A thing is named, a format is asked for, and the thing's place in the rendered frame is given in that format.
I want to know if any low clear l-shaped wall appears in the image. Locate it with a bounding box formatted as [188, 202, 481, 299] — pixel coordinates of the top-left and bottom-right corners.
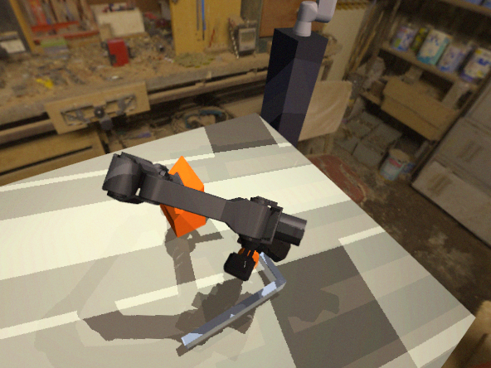
[186, 254, 285, 349]

